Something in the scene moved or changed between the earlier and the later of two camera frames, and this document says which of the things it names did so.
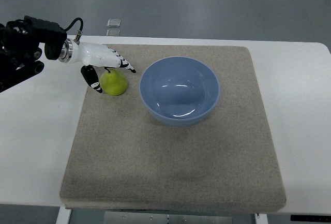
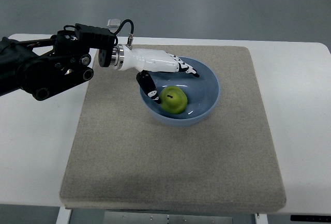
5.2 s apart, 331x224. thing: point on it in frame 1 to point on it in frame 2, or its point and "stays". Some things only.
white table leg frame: (162, 218) stays
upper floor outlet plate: (113, 23) stays
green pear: (113, 82) to (173, 100)
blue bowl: (179, 91) stays
